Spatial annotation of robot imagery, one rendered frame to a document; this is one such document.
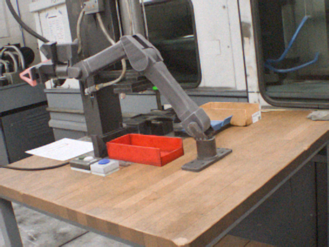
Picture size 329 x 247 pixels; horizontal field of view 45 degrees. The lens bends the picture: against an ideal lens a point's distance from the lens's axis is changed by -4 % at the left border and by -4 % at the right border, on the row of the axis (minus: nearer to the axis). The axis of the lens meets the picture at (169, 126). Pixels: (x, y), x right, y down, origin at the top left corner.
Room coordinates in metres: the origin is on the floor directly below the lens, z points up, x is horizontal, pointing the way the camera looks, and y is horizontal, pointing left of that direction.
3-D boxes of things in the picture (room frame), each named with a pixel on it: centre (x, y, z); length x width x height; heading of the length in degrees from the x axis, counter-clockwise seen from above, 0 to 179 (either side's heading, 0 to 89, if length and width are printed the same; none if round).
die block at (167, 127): (1.61, 0.09, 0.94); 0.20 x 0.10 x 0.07; 139
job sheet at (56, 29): (3.16, 0.76, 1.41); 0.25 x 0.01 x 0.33; 45
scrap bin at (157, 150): (1.35, 0.10, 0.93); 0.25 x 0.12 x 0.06; 49
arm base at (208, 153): (1.23, -0.11, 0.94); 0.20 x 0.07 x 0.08; 139
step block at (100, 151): (1.43, 0.25, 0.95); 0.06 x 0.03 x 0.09; 139
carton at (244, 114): (1.70, -0.25, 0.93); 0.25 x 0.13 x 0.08; 49
